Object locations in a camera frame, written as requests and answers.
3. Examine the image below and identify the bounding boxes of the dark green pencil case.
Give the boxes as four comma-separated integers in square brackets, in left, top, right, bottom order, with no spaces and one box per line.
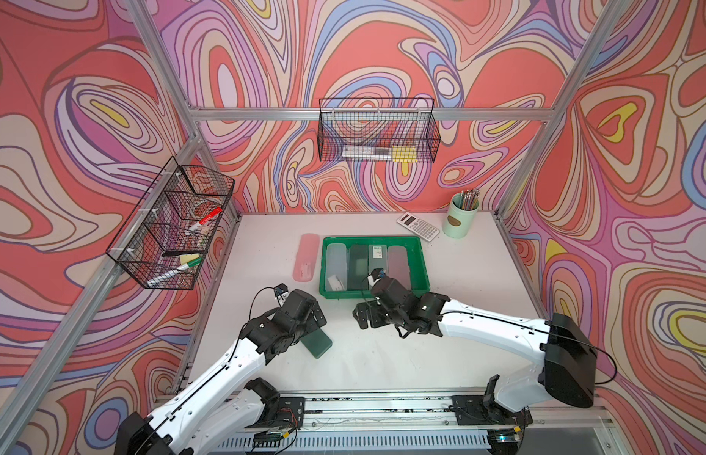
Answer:
[300,328,333,359]
[347,244,369,291]

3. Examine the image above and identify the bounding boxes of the pink pencil case front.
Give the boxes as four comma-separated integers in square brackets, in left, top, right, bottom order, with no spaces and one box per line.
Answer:
[387,246,411,289]

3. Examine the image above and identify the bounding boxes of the pink pencil case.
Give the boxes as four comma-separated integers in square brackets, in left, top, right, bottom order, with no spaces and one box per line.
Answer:
[292,233,320,282]
[387,246,411,289]

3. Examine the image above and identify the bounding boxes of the clear box with barcode label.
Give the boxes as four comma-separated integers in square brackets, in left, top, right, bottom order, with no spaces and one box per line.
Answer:
[368,245,388,272]

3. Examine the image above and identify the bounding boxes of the clear frosted pencil case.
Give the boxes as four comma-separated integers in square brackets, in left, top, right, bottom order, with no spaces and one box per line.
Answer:
[326,243,347,292]

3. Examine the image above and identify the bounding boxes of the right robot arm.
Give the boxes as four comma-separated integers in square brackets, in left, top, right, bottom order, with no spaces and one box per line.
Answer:
[352,293,598,413]

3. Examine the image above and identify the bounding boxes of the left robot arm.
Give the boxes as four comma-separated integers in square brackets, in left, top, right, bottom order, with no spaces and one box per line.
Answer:
[113,289,326,454]

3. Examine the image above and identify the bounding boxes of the green plastic storage tray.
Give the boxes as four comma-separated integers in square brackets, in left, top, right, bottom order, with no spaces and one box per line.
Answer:
[319,236,430,300]

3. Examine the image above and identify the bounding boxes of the clear box in back basket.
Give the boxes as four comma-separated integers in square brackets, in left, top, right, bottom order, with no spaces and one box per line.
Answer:
[342,145,393,161]

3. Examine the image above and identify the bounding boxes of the white calculator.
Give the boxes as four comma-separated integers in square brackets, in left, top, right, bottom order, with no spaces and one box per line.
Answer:
[397,212,440,243]

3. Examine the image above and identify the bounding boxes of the mint green pen cup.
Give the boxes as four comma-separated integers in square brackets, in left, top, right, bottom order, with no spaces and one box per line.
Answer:
[442,193,480,239]

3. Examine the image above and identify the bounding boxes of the green white marker in basket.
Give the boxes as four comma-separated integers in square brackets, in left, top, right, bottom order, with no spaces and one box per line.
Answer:
[146,254,202,288]

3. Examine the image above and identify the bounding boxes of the pens in cup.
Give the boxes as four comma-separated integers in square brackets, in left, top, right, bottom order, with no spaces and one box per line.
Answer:
[457,189,480,212]

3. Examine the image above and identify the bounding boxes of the red marker in basket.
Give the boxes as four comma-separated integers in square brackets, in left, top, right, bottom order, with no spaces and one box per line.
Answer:
[189,207,221,231]

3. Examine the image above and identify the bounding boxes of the yellow item in back basket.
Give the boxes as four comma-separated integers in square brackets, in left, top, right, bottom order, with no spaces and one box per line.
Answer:
[391,146,419,163]

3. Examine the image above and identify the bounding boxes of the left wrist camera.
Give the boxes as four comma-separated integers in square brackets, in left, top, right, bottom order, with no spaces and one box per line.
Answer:
[273,284,314,322]

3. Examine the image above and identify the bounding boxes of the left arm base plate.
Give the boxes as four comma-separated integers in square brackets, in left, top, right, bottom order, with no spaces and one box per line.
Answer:
[245,396,306,430]

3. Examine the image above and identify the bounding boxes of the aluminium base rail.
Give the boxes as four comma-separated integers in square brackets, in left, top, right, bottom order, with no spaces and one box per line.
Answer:
[208,390,629,454]

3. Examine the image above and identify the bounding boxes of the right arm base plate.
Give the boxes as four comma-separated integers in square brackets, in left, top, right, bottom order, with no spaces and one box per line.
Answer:
[450,395,533,428]

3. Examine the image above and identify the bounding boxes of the black wire basket left wall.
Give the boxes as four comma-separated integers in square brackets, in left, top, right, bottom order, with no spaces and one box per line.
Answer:
[106,157,235,290]

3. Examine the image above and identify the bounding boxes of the black wire basket wall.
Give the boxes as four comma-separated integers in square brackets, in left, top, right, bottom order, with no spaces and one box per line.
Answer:
[106,157,235,290]
[317,96,441,163]

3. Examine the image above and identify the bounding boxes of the black wire basket back wall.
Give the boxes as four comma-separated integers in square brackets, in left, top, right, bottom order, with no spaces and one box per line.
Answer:
[317,96,441,163]

